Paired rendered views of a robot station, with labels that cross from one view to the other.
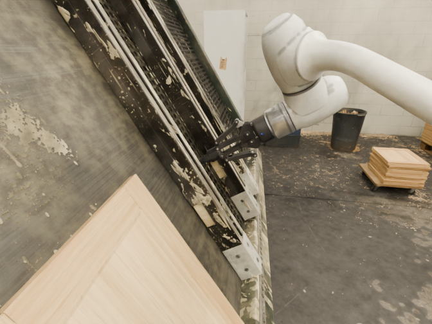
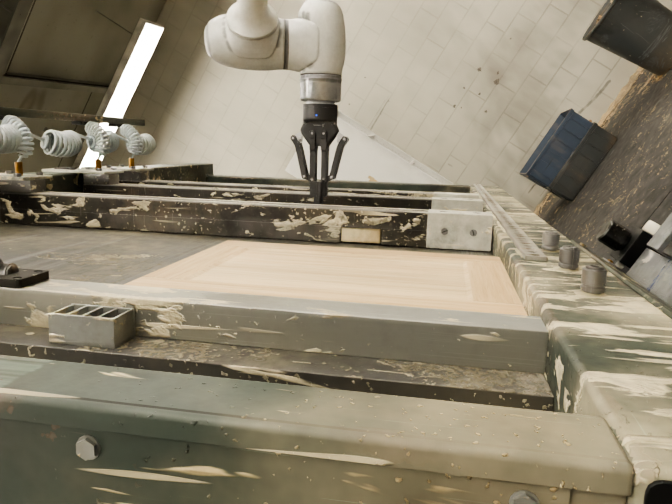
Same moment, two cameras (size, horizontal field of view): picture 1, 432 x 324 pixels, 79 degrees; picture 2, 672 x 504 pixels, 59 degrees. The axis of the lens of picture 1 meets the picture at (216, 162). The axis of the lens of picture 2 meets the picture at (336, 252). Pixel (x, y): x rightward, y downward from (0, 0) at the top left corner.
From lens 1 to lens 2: 75 cm
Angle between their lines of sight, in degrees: 27
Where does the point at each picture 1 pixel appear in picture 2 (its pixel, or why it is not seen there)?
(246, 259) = (455, 222)
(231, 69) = (391, 178)
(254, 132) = (315, 124)
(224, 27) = not seen: hidden behind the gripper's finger
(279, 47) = (224, 46)
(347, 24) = not seen: outside the picture
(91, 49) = (130, 223)
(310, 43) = (233, 16)
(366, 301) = not seen: outside the picture
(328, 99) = (314, 22)
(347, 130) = (640, 28)
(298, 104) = (300, 56)
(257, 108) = (501, 179)
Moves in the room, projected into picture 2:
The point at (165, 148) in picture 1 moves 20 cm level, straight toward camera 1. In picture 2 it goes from (255, 221) to (239, 204)
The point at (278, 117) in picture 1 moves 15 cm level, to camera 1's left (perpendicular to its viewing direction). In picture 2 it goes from (307, 87) to (269, 147)
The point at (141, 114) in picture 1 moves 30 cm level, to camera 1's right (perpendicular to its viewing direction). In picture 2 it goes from (209, 221) to (284, 97)
